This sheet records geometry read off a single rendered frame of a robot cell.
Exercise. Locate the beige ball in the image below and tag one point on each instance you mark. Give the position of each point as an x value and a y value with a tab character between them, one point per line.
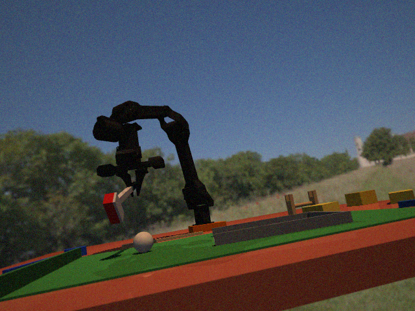
143	242

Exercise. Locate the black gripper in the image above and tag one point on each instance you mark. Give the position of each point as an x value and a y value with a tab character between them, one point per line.
122	170

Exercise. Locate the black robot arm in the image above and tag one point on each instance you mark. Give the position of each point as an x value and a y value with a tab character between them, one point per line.
116	128

